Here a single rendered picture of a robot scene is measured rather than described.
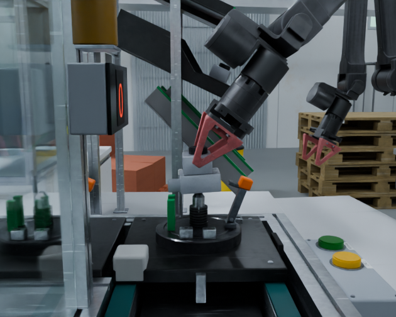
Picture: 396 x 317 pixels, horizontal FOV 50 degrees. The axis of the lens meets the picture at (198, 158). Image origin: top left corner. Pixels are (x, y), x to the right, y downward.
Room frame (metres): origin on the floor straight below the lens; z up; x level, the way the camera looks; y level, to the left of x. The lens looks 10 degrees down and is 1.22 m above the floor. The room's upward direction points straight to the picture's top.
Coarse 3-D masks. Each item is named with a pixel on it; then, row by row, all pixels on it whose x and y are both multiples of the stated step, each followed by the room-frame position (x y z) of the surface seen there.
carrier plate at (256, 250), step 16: (144, 224) 0.75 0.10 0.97; (240, 224) 0.75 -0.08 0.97; (256, 224) 0.75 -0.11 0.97; (128, 240) 0.66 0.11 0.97; (144, 240) 0.66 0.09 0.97; (256, 240) 0.66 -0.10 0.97; (160, 256) 0.60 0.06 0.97; (176, 256) 0.60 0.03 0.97; (192, 256) 0.60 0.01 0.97; (208, 256) 0.60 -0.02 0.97; (224, 256) 0.60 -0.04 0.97; (240, 256) 0.60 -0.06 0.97; (256, 256) 0.60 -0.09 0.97; (272, 256) 0.60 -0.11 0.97; (144, 272) 0.55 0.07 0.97; (160, 272) 0.55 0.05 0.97; (176, 272) 0.55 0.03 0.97; (192, 272) 0.55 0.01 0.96; (208, 272) 0.55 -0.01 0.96; (224, 272) 0.56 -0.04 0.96; (240, 272) 0.56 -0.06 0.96; (256, 272) 0.56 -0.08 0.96; (272, 272) 0.56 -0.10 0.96
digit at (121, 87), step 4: (116, 72) 0.46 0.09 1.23; (120, 72) 0.49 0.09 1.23; (116, 76) 0.46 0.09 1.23; (120, 76) 0.48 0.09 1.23; (120, 80) 0.48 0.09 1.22; (120, 84) 0.48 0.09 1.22; (120, 88) 0.48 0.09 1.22; (120, 92) 0.48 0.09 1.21; (120, 96) 0.48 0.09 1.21; (120, 100) 0.48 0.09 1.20; (120, 104) 0.48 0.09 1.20; (120, 108) 0.48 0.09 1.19; (120, 112) 0.48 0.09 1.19; (120, 116) 0.48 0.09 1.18; (120, 120) 0.48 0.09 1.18; (120, 124) 0.47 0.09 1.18
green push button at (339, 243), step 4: (324, 236) 0.68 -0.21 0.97; (328, 236) 0.68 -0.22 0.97; (332, 236) 0.68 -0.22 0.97; (336, 236) 0.68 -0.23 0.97; (320, 240) 0.66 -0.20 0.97; (324, 240) 0.66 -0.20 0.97; (328, 240) 0.66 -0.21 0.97; (332, 240) 0.66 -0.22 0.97; (336, 240) 0.66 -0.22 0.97; (340, 240) 0.66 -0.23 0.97; (320, 244) 0.66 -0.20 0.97; (324, 244) 0.65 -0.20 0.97; (328, 244) 0.65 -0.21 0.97; (332, 244) 0.65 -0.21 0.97; (336, 244) 0.65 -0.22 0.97; (340, 244) 0.65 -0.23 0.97; (328, 248) 0.65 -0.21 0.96; (332, 248) 0.65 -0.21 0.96; (336, 248) 0.64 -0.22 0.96; (340, 248) 0.65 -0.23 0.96
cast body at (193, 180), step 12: (192, 156) 0.65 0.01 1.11; (204, 156) 0.65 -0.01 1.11; (192, 168) 0.65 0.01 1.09; (204, 168) 0.65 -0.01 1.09; (216, 168) 0.69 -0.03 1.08; (168, 180) 0.67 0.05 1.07; (180, 180) 0.65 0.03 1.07; (192, 180) 0.65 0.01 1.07; (204, 180) 0.65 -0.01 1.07; (216, 180) 0.65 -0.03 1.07; (192, 192) 0.65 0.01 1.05; (204, 192) 0.65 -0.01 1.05
